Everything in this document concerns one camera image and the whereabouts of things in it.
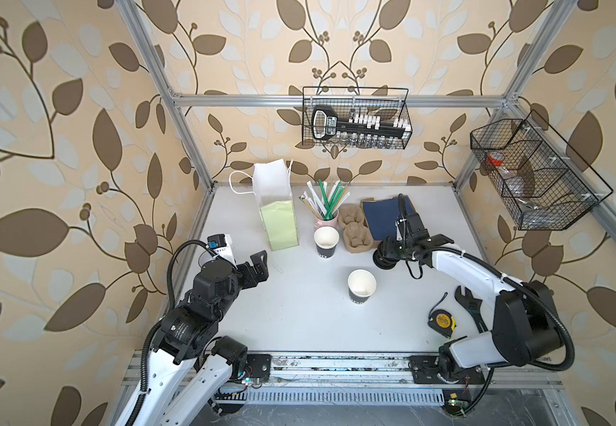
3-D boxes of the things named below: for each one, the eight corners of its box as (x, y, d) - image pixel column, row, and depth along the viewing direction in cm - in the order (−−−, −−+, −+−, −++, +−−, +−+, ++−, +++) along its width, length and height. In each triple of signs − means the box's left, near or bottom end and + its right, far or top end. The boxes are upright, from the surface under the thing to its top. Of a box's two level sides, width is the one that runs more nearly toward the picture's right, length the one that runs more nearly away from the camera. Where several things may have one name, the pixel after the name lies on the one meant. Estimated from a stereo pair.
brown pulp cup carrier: (346, 258, 99) (348, 250, 94) (333, 215, 112) (333, 206, 107) (375, 252, 100) (377, 244, 96) (358, 210, 113) (359, 202, 109)
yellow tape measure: (425, 322, 84) (428, 319, 82) (433, 307, 87) (436, 304, 85) (448, 338, 81) (452, 335, 79) (455, 322, 84) (459, 319, 82)
